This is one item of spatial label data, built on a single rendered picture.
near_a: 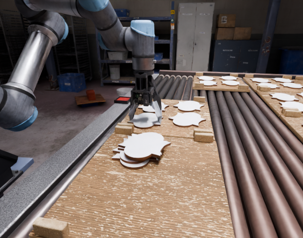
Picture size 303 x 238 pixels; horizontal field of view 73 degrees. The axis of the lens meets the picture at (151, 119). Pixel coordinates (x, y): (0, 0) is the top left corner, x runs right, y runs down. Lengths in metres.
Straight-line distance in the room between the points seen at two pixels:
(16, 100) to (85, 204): 0.47
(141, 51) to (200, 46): 4.68
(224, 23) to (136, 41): 4.92
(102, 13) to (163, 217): 0.54
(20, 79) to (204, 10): 4.81
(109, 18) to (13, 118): 0.45
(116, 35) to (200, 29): 4.67
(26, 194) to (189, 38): 4.99
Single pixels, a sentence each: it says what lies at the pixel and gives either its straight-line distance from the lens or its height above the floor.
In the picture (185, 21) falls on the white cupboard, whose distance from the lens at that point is 5.28.
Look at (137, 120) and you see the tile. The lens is 0.79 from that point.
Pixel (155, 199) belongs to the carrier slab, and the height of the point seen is 0.94.
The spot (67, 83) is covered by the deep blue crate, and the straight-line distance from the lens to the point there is 5.10.
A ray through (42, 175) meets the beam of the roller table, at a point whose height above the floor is 0.92.
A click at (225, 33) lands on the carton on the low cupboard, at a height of 1.25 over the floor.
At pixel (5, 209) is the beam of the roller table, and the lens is 0.56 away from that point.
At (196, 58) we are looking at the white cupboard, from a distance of 5.34.
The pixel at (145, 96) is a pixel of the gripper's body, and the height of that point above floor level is 1.06.
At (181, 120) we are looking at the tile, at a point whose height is 0.94.
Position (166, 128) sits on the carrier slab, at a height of 0.94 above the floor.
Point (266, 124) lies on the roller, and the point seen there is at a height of 0.92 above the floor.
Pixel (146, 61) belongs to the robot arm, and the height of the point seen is 1.17.
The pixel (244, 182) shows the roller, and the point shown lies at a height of 0.91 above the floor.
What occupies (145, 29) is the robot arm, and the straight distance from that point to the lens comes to 0.68.
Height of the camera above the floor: 1.26
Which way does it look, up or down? 23 degrees down
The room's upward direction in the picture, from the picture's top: straight up
